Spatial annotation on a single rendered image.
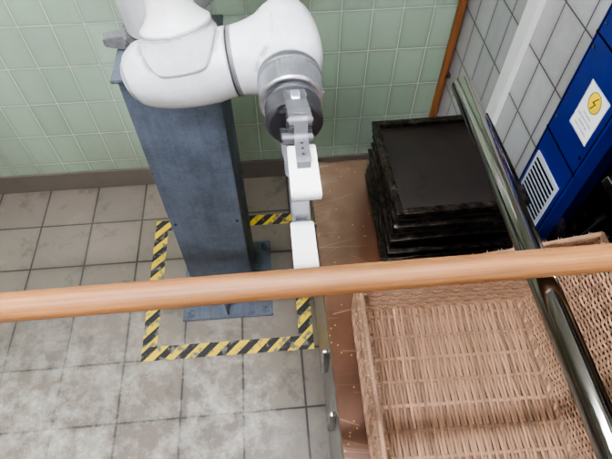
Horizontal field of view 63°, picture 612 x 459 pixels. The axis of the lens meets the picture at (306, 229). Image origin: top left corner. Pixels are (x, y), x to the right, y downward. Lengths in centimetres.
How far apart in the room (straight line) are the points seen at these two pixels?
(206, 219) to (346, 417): 66
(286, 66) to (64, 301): 38
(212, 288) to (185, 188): 84
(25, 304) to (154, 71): 36
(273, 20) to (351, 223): 69
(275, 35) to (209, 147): 53
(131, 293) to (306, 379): 126
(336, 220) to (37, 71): 115
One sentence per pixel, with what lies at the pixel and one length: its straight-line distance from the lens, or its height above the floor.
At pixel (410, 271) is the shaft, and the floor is 120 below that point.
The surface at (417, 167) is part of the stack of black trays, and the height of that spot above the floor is 80.
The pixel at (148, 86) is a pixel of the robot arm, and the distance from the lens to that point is 77.
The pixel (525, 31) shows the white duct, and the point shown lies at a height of 93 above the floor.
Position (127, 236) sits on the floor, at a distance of 211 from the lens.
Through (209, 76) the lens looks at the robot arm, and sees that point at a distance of 74.
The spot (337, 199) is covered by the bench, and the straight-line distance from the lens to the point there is 136.
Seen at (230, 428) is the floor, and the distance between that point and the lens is 170.
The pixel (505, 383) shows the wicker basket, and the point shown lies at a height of 59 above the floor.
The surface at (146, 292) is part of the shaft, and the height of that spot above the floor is 120.
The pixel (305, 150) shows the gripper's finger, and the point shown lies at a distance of 51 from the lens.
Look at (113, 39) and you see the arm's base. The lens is 116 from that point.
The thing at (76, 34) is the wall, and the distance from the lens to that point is 183.
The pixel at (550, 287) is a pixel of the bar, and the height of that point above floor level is 117.
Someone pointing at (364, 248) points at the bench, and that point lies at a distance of 127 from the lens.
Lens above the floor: 164
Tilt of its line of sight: 55 degrees down
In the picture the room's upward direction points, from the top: straight up
